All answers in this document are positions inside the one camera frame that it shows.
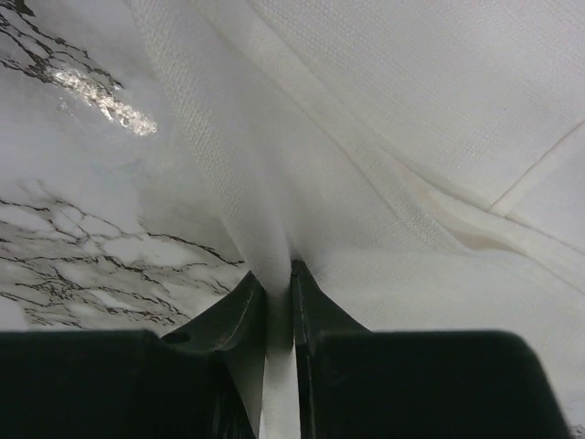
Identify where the cream cloth napkin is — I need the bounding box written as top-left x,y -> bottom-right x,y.
129,1 -> 584,438

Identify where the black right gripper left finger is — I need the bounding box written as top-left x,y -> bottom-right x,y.
1,274 -> 266,438

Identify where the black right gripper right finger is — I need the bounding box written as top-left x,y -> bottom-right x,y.
290,261 -> 569,438

